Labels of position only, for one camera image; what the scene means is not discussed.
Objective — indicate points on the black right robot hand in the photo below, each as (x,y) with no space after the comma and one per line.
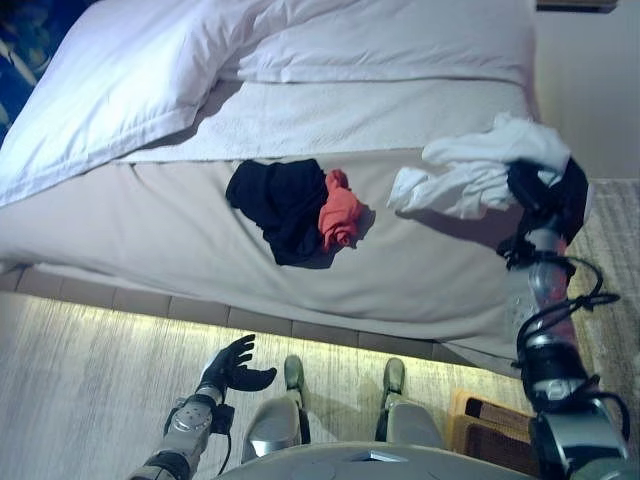
(565,200)

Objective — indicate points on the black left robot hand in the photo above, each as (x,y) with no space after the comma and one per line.
(232,372)

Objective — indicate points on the white garment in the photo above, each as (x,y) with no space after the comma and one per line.
(465,185)

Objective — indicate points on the black garment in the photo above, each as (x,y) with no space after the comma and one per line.
(280,205)

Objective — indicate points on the orange garment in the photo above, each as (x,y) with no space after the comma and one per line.
(340,215)

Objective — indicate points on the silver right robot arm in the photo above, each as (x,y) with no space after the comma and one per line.
(550,360)

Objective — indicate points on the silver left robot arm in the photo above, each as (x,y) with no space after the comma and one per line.
(187,425)

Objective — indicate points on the bed with beige cover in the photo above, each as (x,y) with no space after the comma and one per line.
(150,240)

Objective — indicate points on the woven wicker laundry basket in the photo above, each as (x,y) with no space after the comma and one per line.
(490,430)

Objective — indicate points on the grey robot torso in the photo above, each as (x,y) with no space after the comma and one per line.
(350,462)

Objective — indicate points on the white textured blanket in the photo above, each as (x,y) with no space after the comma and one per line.
(325,120)

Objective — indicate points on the white duvet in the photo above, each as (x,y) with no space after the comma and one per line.
(150,65)

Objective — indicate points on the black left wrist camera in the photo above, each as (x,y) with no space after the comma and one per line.
(225,421)

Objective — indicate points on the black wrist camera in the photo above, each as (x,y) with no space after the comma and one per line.
(225,421)
(515,252)

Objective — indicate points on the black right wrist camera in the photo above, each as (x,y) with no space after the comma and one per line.
(515,252)

